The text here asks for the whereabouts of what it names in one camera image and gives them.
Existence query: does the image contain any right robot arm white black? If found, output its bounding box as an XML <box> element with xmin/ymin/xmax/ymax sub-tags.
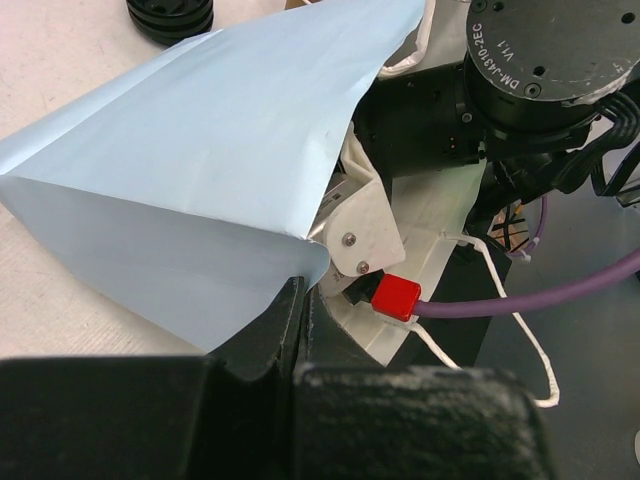
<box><xmin>354</xmin><ymin>0</ymin><xmax>639</xmax><ymax>218</ymax></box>

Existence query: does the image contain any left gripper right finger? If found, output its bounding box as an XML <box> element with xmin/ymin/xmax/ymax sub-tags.
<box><xmin>291</xmin><ymin>291</ymin><xmax>555</xmax><ymax>479</ymax></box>

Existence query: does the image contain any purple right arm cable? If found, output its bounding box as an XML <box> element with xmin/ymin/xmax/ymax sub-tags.
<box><xmin>370</xmin><ymin>194</ymin><xmax>640</xmax><ymax>324</ymax></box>

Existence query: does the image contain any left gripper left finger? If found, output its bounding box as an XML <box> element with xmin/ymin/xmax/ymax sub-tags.
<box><xmin>1</xmin><ymin>278</ymin><xmax>305</xmax><ymax>479</ymax></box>

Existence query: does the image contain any light blue paper bag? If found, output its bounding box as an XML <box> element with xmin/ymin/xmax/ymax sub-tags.
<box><xmin>0</xmin><ymin>0</ymin><xmax>561</xmax><ymax>409</ymax></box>

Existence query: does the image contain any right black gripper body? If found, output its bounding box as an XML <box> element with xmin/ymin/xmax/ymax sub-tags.
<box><xmin>353</xmin><ymin>62</ymin><xmax>484</xmax><ymax>180</ymax></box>

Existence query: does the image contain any stack of black lids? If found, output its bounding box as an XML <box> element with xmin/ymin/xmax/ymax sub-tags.
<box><xmin>126</xmin><ymin>0</ymin><xmax>214</xmax><ymax>46</ymax></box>

